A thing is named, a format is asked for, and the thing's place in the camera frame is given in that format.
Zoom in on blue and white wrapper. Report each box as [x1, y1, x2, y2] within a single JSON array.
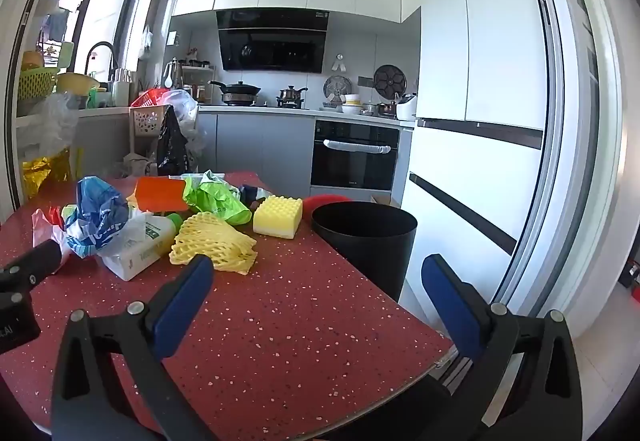
[[239, 184, 273, 209]]

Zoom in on grey lower cabinets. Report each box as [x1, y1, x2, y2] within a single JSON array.
[[197, 111, 316, 197]]

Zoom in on black trash bin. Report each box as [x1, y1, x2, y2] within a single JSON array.
[[311, 201, 418, 304]]

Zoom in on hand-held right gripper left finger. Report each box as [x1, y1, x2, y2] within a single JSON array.
[[50, 253, 221, 441]]

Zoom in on blue plastic bag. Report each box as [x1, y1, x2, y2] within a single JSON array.
[[64, 176, 146, 259]]

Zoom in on white rice cooker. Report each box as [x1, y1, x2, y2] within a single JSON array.
[[395, 94, 418, 122]]

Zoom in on black plastic bag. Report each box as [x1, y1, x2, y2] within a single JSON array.
[[156, 105, 190, 177]]

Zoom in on yellow foam fruit net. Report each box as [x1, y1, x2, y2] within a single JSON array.
[[169, 212, 258, 277]]

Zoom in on round metal steamer rack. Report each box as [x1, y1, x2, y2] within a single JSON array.
[[322, 75, 352, 101]]

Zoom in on white translucent plastic bag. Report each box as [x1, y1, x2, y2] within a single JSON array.
[[160, 90, 207, 157]]

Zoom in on orange packet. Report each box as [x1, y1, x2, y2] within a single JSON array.
[[134, 177, 190, 214]]

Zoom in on yellow sponge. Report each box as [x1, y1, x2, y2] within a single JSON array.
[[252, 195, 304, 239]]

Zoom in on red plastic stool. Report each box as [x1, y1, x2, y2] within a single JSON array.
[[301, 194, 353, 218]]

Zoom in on white spice rack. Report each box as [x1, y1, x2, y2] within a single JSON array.
[[181, 65, 216, 104]]

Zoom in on white refrigerator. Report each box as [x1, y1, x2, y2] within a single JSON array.
[[400, 0, 556, 337]]

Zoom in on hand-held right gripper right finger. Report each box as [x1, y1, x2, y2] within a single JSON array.
[[421, 253, 585, 441]]

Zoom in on steel cooking pot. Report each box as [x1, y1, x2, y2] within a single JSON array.
[[276, 85, 308, 109]]

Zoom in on green plastic basket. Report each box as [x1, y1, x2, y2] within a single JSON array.
[[17, 66, 58, 102]]

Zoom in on yellow bowl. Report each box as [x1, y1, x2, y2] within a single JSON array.
[[55, 72, 101, 94]]

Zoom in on black range hood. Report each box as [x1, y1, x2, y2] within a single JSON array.
[[216, 8, 331, 74]]

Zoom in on white sliding door frame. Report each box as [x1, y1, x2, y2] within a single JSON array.
[[505, 0, 636, 337]]

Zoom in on black wok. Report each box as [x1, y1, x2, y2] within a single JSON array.
[[207, 80, 262, 104]]

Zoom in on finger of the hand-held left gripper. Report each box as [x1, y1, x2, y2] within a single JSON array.
[[0, 238, 63, 294]]

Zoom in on round black rack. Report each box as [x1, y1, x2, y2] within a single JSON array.
[[373, 64, 408, 97]]

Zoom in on white utensil holder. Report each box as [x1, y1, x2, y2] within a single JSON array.
[[111, 68, 134, 107]]

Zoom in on white bottle with green cap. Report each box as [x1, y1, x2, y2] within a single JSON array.
[[100, 212, 183, 282]]

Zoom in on red and white plastic bag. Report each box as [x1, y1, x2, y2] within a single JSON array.
[[31, 206, 71, 253]]

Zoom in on green plastic bag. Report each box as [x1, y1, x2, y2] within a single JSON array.
[[182, 171, 252, 227]]

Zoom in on clear plastic bag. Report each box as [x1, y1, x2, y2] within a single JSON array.
[[22, 91, 81, 157]]

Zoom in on black kitchen faucet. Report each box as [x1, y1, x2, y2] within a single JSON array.
[[85, 42, 119, 89]]

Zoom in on golden foil bag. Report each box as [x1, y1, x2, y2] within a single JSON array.
[[21, 148, 73, 199]]

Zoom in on black built-in oven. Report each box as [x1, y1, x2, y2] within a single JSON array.
[[310, 120, 401, 192]]

